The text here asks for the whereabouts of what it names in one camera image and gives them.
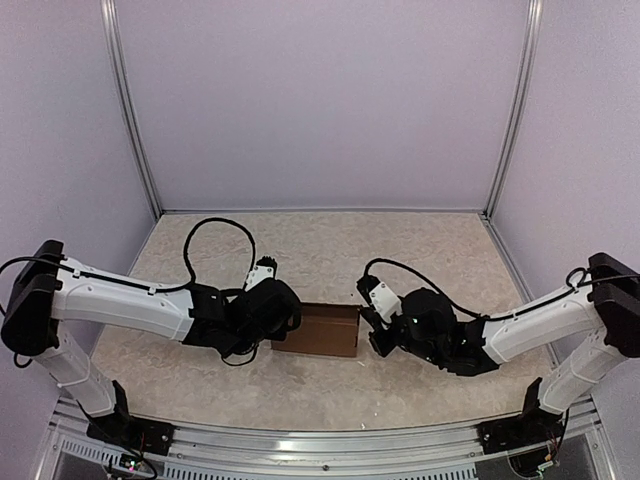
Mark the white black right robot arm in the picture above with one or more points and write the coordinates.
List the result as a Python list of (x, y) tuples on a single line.
[(600, 300)]

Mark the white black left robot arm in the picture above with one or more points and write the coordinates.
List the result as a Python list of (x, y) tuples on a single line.
[(53, 292)]

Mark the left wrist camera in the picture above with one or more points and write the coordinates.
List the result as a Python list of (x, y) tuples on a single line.
[(264, 268)]

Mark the aluminium front frame rail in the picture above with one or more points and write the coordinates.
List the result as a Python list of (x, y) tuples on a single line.
[(444, 451)]

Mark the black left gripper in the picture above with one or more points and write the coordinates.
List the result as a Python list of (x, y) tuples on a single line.
[(280, 335)]

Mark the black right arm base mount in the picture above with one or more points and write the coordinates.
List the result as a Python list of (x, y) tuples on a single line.
[(518, 431)]

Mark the left aluminium corner post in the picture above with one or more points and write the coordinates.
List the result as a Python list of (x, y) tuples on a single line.
[(115, 50)]

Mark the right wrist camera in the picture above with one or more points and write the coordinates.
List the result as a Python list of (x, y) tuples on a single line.
[(379, 297)]

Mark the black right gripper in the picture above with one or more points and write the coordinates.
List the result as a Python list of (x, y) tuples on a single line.
[(379, 344)]

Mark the aluminium corner post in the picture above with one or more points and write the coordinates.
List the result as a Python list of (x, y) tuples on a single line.
[(115, 50), (517, 107)]

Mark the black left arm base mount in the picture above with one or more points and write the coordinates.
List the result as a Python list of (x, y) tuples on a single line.
[(140, 434)]

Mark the right aluminium corner post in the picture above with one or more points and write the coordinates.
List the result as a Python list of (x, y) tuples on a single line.
[(517, 107)]

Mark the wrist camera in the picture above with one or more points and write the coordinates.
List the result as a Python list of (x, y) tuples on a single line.
[(379, 297), (264, 268)]

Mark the brown cardboard box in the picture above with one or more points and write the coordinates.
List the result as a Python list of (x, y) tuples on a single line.
[(325, 330)]

